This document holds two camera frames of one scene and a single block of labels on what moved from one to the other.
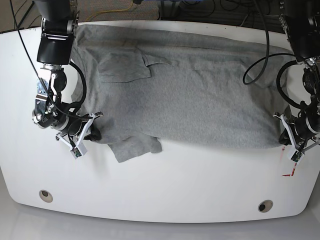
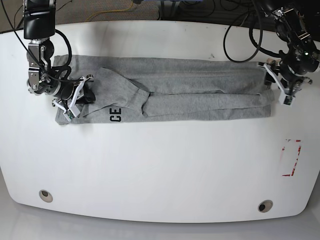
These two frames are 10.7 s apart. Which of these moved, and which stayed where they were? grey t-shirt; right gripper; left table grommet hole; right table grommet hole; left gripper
Moved: right gripper; left gripper; grey t-shirt
Stayed: left table grommet hole; right table grommet hole
